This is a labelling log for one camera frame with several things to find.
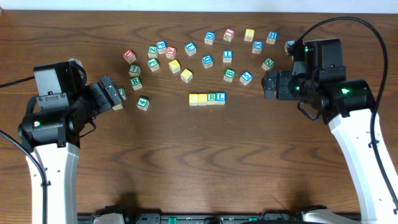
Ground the blue P block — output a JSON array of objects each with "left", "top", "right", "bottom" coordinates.
[{"left": 156, "top": 40, "right": 167, "bottom": 54}]

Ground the green r block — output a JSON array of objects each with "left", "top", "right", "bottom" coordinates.
[
  {"left": 207, "top": 93, "right": 216, "bottom": 105},
  {"left": 130, "top": 77, "right": 142, "bottom": 90}
]

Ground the yellow O block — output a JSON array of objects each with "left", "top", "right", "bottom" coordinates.
[{"left": 198, "top": 93, "right": 208, "bottom": 106}]

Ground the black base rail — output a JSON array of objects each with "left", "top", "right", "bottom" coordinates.
[{"left": 77, "top": 205, "right": 363, "bottom": 224}]

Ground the blue X block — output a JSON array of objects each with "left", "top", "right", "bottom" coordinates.
[{"left": 252, "top": 41, "right": 263, "bottom": 54}]

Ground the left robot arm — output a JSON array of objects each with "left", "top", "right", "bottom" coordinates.
[{"left": 18, "top": 73, "right": 123, "bottom": 223}]

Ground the red I block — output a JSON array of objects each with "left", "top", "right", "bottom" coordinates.
[{"left": 223, "top": 28, "right": 235, "bottom": 42}]

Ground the blue D block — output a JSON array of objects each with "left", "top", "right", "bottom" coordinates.
[{"left": 202, "top": 55, "right": 213, "bottom": 68}]

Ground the green V block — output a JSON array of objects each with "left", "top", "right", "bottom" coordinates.
[{"left": 119, "top": 88, "right": 126, "bottom": 100}]

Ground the green N block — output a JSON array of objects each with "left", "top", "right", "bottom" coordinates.
[{"left": 262, "top": 58, "right": 275, "bottom": 71}]

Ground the yellow block near L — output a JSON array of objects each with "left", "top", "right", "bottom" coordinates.
[{"left": 180, "top": 68, "right": 193, "bottom": 83}]

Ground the yellow G block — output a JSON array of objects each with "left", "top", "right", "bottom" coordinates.
[{"left": 113, "top": 103, "right": 123, "bottom": 110}]

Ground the green Z block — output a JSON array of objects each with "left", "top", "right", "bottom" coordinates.
[{"left": 147, "top": 45, "right": 158, "bottom": 58}]

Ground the blue L block front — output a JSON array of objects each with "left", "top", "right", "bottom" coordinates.
[{"left": 216, "top": 92, "right": 226, "bottom": 105}]

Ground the blue Q block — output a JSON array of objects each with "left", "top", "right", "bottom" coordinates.
[{"left": 204, "top": 31, "right": 215, "bottom": 45}]

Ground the blue L block middle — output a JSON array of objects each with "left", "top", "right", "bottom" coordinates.
[{"left": 223, "top": 50, "right": 233, "bottom": 63}]

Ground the yellow S block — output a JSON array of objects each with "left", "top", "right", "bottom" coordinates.
[{"left": 244, "top": 29, "right": 255, "bottom": 42}]

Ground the green B block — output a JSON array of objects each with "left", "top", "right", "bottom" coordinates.
[{"left": 223, "top": 68, "right": 236, "bottom": 83}]

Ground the yellow K block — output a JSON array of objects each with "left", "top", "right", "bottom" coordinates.
[{"left": 169, "top": 59, "right": 181, "bottom": 73}]

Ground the blue two block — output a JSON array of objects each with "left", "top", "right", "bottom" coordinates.
[{"left": 284, "top": 40, "right": 295, "bottom": 55}]

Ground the red U block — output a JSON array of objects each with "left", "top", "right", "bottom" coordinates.
[{"left": 123, "top": 50, "right": 136, "bottom": 64}]

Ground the green 7 block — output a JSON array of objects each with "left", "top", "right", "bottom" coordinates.
[{"left": 129, "top": 65, "right": 141, "bottom": 77}]

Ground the yellow C block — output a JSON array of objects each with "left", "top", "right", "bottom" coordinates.
[{"left": 188, "top": 93, "right": 198, "bottom": 106}]

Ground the blue l block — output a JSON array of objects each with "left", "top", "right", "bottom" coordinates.
[
  {"left": 223, "top": 50, "right": 233, "bottom": 63},
  {"left": 216, "top": 92, "right": 226, "bottom": 105}
]

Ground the green 4 block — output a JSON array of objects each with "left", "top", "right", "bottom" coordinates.
[{"left": 136, "top": 97, "right": 150, "bottom": 111}]

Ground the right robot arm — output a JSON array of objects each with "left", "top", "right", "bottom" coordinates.
[{"left": 262, "top": 70, "right": 397, "bottom": 223}]

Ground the blue H block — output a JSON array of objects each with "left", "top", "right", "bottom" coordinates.
[{"left": 266, "top": 31, "right": 278, "bottom": 45}]

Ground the green J block left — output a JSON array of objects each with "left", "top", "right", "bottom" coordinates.
[{"left": 147, "top": 58, "right": 160, "bottom": 72}]

